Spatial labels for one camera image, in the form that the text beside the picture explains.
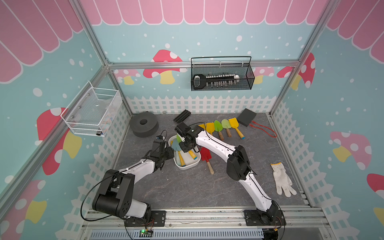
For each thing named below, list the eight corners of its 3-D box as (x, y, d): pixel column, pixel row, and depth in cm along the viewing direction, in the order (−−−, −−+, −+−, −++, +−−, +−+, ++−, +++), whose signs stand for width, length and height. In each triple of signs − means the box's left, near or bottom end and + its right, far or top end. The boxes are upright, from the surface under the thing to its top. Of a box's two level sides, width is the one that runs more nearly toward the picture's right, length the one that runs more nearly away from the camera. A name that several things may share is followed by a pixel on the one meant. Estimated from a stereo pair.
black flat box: (235, 121, 119) (235, 119, 117) (244, 109, 127) (245, 107, 125) (247, 127, 115) (247, 125, 113) (256, 115, 123) (256, 113, 121)
